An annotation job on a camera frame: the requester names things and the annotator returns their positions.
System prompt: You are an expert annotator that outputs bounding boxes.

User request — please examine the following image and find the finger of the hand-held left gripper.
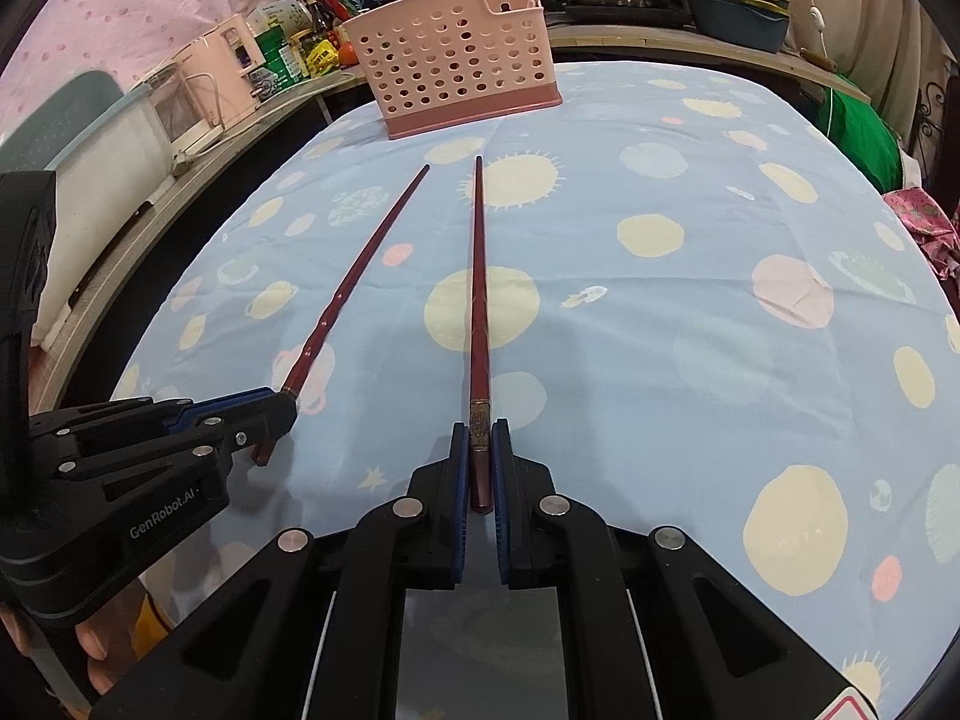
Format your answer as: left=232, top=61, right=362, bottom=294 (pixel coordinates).
left=154, top=386, right=277, bottom=432
left=52, top=392, right=299, bottom=481

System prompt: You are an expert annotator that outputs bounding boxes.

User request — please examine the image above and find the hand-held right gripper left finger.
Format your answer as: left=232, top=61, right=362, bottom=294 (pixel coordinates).
left=90, top=422, right=473, bottom=720

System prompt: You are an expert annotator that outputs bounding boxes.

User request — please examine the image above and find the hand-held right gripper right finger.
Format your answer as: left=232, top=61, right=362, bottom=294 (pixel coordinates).
left=493, top=420, right=878, bottom=720

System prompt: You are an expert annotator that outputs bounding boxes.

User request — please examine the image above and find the pink perforated utensil basket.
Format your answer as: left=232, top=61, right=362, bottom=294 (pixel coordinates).
left=341, top=0, right=563, bottom=140

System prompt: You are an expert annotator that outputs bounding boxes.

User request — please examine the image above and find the person's left hand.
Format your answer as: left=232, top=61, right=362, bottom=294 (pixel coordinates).
left=0, top=591, right=143, bottom=700

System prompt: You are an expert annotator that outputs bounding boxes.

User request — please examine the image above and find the blue dotted tablecloth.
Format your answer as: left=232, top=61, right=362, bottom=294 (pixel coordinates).
left=109, top=60, right=960, bottom=720

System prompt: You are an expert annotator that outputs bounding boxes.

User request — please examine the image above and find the white bin with blue lid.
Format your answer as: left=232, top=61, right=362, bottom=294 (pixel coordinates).
left=41, top=69, right=185, bottom=350

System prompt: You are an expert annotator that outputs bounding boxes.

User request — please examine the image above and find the pink kitchen appliance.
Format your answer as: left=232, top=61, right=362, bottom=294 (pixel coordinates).
left=148, top=13, right=265, bottom=160

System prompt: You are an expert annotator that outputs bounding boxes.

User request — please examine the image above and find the green carton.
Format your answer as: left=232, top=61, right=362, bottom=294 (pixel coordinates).
left=253, top=24, right=310, bottom=89

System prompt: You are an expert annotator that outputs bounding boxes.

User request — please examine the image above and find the pink dotted sheet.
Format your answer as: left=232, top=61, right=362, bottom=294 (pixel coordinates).
left=11, top=0, right=320, bottom=140

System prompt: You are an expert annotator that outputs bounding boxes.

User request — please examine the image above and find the pink floral cloth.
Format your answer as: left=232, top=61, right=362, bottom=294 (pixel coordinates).
left=883, top=186, right=960, bottom=282

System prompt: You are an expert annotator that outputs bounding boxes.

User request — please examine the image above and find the green cloth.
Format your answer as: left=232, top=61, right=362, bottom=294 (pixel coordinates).
left=820, top=81, right=903, bottom=194

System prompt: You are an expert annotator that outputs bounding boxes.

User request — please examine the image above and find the dark blue planter with plants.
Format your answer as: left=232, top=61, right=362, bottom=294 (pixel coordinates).
left=681, top=0, right=794, bottom=55

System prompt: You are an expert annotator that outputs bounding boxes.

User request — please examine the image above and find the black metal chair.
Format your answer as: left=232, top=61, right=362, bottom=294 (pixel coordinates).
left=906, top=81, right=960, bottom=190

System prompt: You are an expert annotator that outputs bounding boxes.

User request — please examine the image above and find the beige curtain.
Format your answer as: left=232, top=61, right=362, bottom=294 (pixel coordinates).
left=765, top=0, right=946, bottom=136

